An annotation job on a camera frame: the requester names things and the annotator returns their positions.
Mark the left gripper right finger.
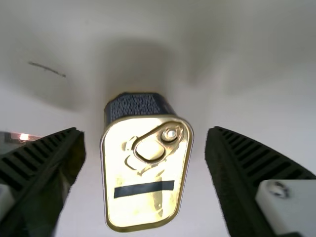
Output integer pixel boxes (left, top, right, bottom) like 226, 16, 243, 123
205, 126, 316, 237

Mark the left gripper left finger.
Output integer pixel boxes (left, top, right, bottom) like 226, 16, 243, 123
0, 127, 86, 237

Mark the gold rectangular tin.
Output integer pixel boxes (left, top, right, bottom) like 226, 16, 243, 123
100, 92, 195, 233

